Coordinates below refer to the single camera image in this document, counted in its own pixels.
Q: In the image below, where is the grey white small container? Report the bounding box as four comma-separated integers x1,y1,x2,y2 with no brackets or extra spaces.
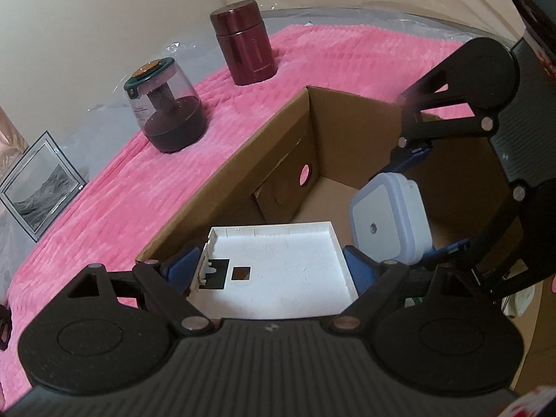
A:
349,172,433,265

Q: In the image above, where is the white plastic tray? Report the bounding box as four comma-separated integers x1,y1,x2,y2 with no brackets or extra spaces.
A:
187,221,358,320

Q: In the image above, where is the green white tape roll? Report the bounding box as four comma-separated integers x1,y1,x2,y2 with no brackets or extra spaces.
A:
404,297,426,308

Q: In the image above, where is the pink ribbed blanket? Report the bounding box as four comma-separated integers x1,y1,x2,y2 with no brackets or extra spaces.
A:
0,23,475,405

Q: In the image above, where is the brown cardboard box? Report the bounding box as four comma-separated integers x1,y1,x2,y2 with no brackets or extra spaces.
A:
134,84,556,396

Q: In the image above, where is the framed landscape picture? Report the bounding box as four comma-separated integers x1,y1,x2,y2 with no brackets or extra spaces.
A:
1,132,87,242

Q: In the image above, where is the glass jar green lid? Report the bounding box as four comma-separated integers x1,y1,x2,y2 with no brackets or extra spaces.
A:
123,57,207,154

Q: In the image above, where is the maroon insulated food jar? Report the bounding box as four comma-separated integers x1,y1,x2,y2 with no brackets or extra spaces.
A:
210,0,277,86

